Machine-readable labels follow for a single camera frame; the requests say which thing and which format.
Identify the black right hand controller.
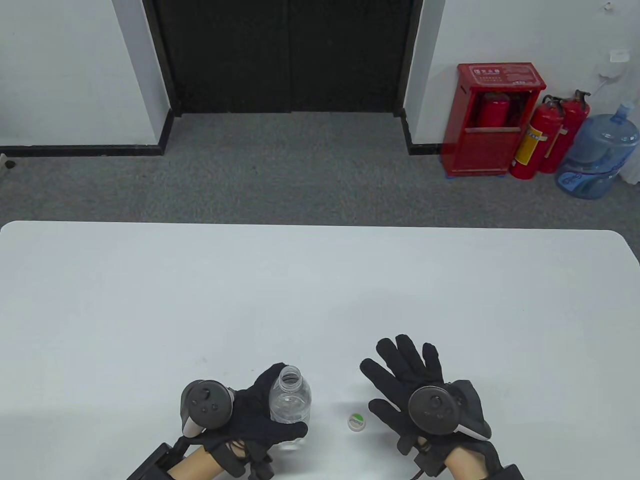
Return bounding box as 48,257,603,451
408,380,492,442

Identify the long black baseboard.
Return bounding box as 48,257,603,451
0,107,175,157

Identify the blue water jug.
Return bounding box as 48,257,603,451
555,102,640,200

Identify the red extinguisher inside cabinet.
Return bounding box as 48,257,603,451
475,91,512,128

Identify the black double door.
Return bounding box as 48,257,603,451
142,0,425,116

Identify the person's right hand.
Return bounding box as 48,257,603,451
360,334,504,476

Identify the red fire extinguisher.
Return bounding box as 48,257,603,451
537,90,592,174

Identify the red extinguisher yellow label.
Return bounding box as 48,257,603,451
509,95,566,180

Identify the person's right forearm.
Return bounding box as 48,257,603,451
445,447,496,480

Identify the person's left hand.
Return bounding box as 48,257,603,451
200,362,309,480

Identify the person's left forearm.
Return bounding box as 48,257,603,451
167,446,226,480

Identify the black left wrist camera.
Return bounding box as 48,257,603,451
126,442,186,480

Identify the black hand controller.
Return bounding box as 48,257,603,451
408,380,492,442
180,380,235,437

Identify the black left hand controller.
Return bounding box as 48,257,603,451
180,380,235,437

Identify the clear mineral water bottle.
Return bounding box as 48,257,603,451
269,365,312,451

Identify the short black baseboard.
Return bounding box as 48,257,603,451
400,107,457,156

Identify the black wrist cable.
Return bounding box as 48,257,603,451
410,450,436,480

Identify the red fire extinguisher cabinet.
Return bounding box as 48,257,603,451
440,62,547,178

